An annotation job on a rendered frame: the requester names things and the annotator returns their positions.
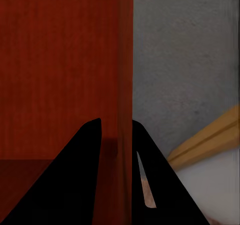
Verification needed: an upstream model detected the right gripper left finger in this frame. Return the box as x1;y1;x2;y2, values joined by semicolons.
0;118;102;225

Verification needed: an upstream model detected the storage box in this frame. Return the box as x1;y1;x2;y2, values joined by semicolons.
0;0;134;225

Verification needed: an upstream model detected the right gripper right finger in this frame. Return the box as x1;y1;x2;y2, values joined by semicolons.
131;120;210;225

